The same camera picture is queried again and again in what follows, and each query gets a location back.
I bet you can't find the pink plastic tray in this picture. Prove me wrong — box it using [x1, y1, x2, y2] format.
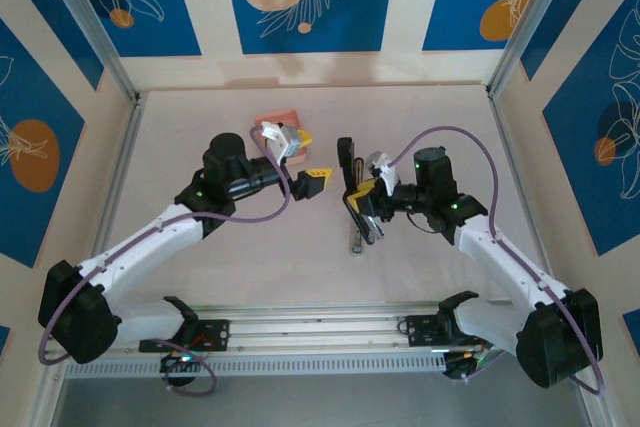
[253, 109, 311, 164]

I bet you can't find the black controller board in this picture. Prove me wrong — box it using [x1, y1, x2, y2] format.
[442, 346, 501, 383]
[159, 354, 201, 376]

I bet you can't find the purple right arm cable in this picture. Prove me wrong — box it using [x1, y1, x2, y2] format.
[389, 125, 607, 396]

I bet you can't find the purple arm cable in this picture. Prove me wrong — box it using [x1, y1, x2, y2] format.
[389, 125, 607, 396]
[38, 124, 294, 366]

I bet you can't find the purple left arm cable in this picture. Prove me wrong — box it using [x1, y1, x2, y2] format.
[38, 124, 294, 366]

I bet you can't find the aluminium side rail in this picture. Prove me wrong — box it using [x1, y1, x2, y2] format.
[29, 91, 149, 427]
[487, 91, 616, 427]

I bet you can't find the aluminium double rail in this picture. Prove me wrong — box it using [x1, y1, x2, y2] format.
[114, 300, 586, 363]

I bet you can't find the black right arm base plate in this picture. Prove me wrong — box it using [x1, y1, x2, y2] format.
[403, 314, 496, 348]

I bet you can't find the slotted grey cable duct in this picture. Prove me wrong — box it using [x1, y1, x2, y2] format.
[63, 350, 447, 379]

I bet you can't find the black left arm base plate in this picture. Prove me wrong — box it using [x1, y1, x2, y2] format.
[138, 319, 232, 354]

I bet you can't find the aluminium frame post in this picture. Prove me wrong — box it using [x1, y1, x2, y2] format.
[487, 0, 584, 98]
[37, 0, 141, 101]

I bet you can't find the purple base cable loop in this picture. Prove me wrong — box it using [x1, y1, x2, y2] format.
[162, 339, 220, 397]

